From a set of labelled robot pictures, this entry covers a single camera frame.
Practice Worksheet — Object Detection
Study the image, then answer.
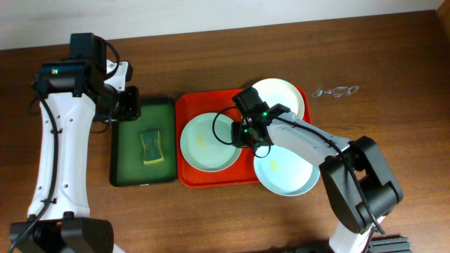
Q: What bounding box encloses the yellow green sponge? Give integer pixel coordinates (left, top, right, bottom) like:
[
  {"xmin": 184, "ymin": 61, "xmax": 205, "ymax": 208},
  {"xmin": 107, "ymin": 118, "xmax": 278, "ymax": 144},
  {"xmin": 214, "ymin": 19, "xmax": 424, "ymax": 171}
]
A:
[{"xmin": 140, "ymin": 130, "xmax": 164, "ymax": 165}]

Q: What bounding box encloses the light blue plate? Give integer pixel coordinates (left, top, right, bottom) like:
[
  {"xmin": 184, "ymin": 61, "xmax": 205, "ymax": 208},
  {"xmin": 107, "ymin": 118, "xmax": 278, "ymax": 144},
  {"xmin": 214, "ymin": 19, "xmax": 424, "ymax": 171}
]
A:
[{"xmin": 253, "ymin": 145, "xmax": 320, "ymax": 197}]

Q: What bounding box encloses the light green plate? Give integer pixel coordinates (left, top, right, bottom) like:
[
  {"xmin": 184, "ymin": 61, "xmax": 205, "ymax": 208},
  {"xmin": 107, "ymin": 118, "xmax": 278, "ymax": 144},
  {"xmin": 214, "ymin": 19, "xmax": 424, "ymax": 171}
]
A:
[{"xmin": 179, "ymin": 112, "xmax": 242, "ymax": 173}]

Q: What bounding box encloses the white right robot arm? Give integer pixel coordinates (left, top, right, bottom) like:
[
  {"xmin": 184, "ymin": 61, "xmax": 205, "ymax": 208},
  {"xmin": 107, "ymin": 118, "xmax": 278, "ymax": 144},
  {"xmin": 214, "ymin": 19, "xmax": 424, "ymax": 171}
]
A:
[{"xmin": 232, "ymin": 102, "xmax": 410, "ymax": 252}]

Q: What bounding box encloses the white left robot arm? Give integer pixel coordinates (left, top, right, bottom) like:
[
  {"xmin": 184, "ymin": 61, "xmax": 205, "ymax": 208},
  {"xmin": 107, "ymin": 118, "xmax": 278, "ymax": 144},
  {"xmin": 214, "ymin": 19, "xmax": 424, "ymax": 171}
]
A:
[{"xmin": 9, "ymin": 59, "xmax": 141, "ymax": 252}]

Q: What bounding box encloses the dark green tray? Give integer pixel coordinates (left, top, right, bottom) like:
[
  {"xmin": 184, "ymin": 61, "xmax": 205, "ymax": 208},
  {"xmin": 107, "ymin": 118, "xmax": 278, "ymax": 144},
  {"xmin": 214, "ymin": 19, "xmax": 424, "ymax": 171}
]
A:
[{"xmin": 110, "ymin": 97, "xmax": 177, "ymax": 187}]

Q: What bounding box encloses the red plastic tray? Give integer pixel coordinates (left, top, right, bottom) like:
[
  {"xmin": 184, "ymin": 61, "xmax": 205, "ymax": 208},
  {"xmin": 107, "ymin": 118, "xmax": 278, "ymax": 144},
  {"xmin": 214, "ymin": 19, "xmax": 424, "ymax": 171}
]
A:
[{"xmin": 174, "ymin": 85, "xmax": 313, "ymax": 189}]

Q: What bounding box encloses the cream white plate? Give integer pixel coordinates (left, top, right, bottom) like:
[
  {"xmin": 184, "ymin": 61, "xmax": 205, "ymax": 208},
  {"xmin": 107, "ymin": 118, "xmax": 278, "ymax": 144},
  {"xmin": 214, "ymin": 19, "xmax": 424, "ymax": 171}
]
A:
[{"xmin": 252, "ymin": 78, "xmax": 305, "ymax": 119}]

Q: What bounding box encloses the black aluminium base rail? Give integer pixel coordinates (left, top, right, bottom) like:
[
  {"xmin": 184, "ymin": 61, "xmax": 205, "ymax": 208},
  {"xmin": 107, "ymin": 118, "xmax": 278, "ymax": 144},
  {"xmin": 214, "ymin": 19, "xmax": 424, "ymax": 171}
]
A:
[{"xmin": 281, "ymin": 236, "xmax": 412, "ymax": 253}]

